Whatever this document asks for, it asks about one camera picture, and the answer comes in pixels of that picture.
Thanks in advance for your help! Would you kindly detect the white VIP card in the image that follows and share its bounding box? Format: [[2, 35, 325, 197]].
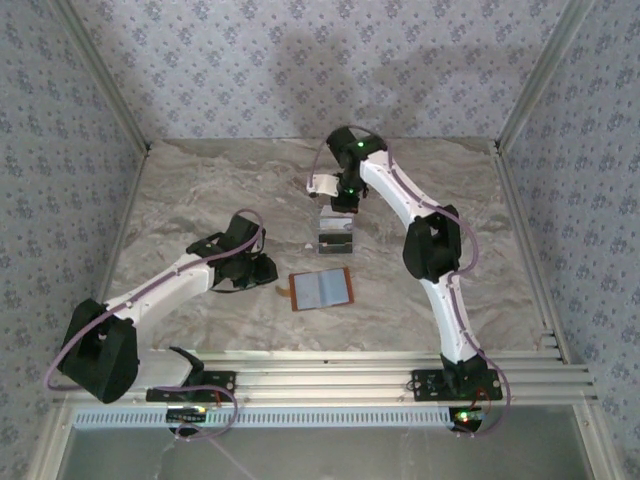
[[321, 212, 355, 235]]

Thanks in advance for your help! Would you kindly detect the brown leather card holder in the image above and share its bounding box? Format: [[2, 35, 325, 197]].
[[277, 266, 356, 314]]

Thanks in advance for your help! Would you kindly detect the clear acrylic card stand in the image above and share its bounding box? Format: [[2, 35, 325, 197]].
[[315, 203, 357, 257]]

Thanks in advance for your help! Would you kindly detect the circuit board without lights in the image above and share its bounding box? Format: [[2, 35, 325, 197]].
[[166, 406, 209, 424]]

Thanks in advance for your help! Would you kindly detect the circuit board with lights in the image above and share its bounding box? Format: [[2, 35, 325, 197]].
[[448, 406, 490, 432]]

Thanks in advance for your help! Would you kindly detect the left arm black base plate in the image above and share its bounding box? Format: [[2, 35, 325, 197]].
[[144, 368, 238, 404]]

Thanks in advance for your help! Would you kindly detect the aluminium side rail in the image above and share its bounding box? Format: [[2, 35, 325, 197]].
[[492, 142, 572, 362], [77, 145, 154, 369]]

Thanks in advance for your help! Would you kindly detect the aluminium rail beam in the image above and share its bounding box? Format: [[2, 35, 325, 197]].
[[53, 348, 600, 407]]

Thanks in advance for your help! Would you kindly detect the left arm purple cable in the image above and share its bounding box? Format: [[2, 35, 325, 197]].
[[45, 208, 267, 442]]

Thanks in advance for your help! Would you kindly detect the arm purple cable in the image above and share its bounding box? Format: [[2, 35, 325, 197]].
[[309, 124, 512, 440], [45, 208, 267, 442]]

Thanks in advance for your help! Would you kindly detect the slotted grey cable duct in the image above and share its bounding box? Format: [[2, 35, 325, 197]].
[[72, 406, 454, 430]]

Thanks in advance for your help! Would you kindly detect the aluminium corner post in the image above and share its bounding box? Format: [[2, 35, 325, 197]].
[[48, 0, 154, 154], [495, 0, 597, 154]]

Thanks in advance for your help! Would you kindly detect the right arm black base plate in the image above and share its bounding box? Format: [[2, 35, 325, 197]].
[[410, 368, 503, 402]]

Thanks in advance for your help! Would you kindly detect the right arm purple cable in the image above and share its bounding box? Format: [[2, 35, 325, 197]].
[[309, 124, 512, 440]]

